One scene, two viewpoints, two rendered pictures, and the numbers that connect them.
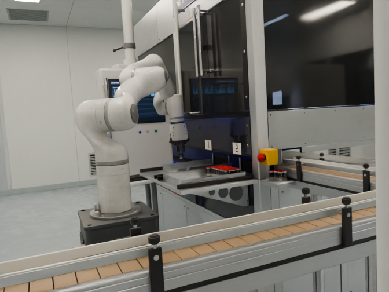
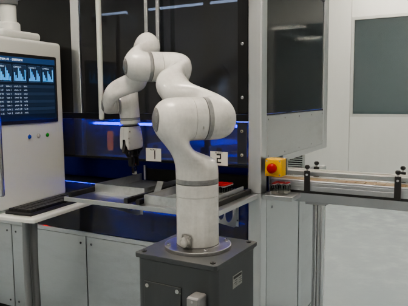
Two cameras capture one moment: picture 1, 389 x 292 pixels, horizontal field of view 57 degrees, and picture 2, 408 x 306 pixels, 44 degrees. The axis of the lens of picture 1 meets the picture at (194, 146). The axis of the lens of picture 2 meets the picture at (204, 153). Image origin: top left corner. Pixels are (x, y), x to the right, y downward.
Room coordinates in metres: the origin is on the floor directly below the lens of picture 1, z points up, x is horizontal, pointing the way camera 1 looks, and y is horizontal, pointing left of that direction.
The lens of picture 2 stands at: (0.18, 1.15, 1.28)
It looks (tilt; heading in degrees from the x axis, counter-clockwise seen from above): 6 degrees down; 323
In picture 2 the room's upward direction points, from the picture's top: straight up
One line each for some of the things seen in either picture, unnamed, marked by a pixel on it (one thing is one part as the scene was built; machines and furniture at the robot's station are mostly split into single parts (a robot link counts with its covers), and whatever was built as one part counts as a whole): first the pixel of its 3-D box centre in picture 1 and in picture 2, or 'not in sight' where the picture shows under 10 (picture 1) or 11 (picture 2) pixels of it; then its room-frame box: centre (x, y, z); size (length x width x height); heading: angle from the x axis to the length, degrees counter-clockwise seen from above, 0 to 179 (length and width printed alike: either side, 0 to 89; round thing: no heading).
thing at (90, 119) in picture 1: (102, 131); (186, 140); (1.32, 0.34, 1.16); 0.19 x 0.12 x 0.24; 74
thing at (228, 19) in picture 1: (226, 57); (202, 45); (1.94, -0.20, 1.51); 0.43 x 0.01 x 0.59; 24
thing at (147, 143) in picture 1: (134, 120); (13, 118); (2.57, 0.42, 1.19); 0.50 x 0.19 x 0.78; 119
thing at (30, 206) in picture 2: (146, 176); (50, 203); (2.37, 0.34, 0.82); 0.40 x 0.14 x 0.02; 119
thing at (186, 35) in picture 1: (193, 69); (118, 50); (2.36, -0.02, 1.51); 0.47 x 0.01 x 0.59; 24
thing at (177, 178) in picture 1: (203, 176); (195, 194); (1.78, -0.04, 0.90); 0.34 x 0.26 x 0.04; 113
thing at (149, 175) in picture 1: (197, 175); (166, 195); (1.95, -0.01, 0.87); 0.70 x 0.48 x 0.02; 24
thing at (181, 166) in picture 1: (195, 166); (142, 183); (2.14, 0.00, 0.90); 0.34 x 0.26 x 0.04; 114
